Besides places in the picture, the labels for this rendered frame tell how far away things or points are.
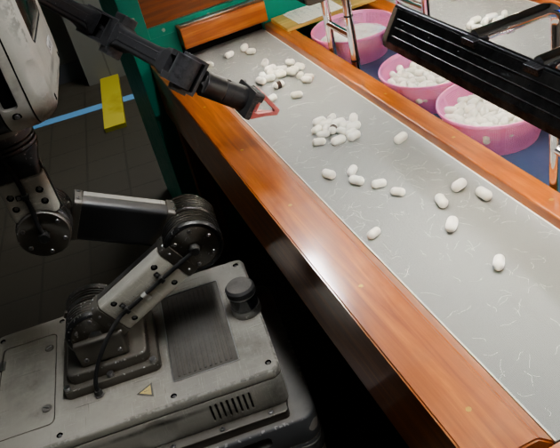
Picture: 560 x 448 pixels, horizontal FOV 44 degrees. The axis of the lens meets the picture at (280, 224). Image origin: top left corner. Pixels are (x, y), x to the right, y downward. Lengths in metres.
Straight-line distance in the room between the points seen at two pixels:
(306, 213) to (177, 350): 0.46
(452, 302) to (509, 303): 0.09
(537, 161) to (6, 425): 1.31
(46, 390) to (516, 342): 1.05
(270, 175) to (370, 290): 0.47
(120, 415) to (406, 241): 0.70
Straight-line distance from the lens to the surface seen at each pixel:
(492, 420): 1.01
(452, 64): 1.19
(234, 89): 1.58
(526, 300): 1.21
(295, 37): 2.32
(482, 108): 1.75
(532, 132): 1.69
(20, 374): 1.80
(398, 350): 1.10
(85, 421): 1.60
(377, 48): 2.24
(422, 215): 1.40
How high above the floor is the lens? 1.56
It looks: 34 degrees down
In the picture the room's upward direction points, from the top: 15 degrees counter-clockwise
